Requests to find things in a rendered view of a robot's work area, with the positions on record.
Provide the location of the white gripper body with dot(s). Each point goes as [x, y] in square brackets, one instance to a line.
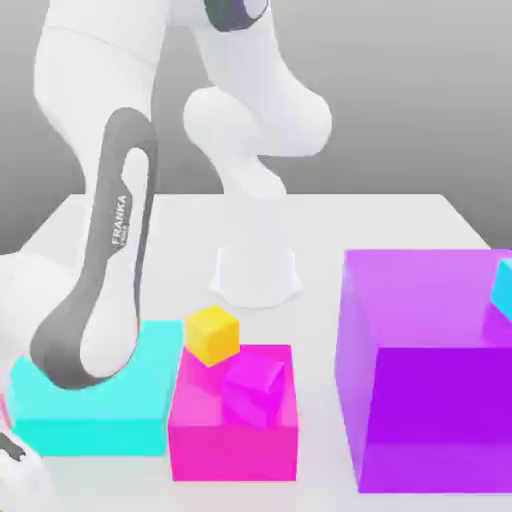
[24, 484]

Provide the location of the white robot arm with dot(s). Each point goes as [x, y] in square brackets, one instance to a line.
[100, 80]

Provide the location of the small yellow cube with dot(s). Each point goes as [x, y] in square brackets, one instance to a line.
[210, 332]

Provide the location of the small magenta cube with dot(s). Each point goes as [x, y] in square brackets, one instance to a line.
[250, 390]

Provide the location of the small cyan cube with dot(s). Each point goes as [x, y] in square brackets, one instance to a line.
[504, 292]

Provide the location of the large cyan box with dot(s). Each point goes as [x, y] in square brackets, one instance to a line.
[120, 412]

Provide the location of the large magenta box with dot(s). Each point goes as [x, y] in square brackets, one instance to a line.
[232, 452]

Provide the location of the large purple box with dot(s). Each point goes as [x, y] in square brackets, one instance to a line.
[432, 400]

